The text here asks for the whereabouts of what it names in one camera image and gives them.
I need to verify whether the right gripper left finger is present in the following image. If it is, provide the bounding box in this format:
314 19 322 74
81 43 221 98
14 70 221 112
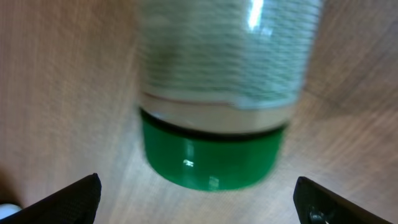
1 173 102 224

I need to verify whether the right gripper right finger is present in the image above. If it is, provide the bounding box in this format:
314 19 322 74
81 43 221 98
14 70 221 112
293 177 392 224

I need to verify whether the green lid white jar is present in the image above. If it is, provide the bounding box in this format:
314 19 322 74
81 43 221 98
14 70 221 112
137 0 323 191

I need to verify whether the white barcode scanner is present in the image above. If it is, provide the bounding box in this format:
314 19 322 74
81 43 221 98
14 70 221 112
0 203 22 220

